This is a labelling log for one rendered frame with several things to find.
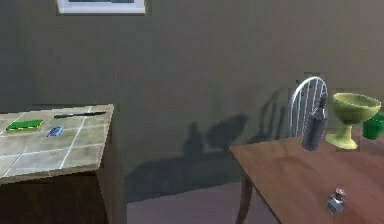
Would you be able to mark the black pen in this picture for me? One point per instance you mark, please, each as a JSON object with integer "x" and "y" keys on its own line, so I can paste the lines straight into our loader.
{"x": 80, "y": 114}

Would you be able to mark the green cup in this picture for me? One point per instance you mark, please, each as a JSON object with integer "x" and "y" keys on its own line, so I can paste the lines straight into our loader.
{"x": 373, "y": 126}

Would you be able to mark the green book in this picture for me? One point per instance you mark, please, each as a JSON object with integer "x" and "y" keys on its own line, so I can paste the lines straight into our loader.
{"x": 25, "y": 125}

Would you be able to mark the white framed wall picture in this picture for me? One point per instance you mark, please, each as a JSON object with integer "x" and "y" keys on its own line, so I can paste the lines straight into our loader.
{"x": 100, "y": 6}

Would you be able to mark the tiled top wooden cabinet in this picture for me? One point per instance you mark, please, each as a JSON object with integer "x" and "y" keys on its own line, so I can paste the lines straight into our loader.
{"x": 50, "y": 173}

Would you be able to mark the white spindle back chair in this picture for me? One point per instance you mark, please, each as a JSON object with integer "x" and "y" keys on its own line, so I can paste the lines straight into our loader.
{"x": 301, "y": 106}

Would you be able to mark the small grey shaker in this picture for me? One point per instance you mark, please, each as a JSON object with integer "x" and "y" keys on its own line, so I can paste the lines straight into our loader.
{"x": 336, "y": 201}

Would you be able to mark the grey bottle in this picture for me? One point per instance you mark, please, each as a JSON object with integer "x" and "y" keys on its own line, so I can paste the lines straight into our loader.
{"x": 314, "y": 128}

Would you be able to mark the yellow green goblet bowl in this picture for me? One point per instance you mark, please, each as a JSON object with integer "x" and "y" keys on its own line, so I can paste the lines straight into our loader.
{"x": 354, "y": 113}

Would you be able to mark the blue card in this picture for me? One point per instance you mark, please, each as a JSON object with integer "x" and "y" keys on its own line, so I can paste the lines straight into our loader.
{"x": 55, "y": 131}

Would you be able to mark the brown wooden table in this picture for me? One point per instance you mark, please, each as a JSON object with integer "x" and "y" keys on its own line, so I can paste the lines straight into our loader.
{"x": 310, "y": 186}

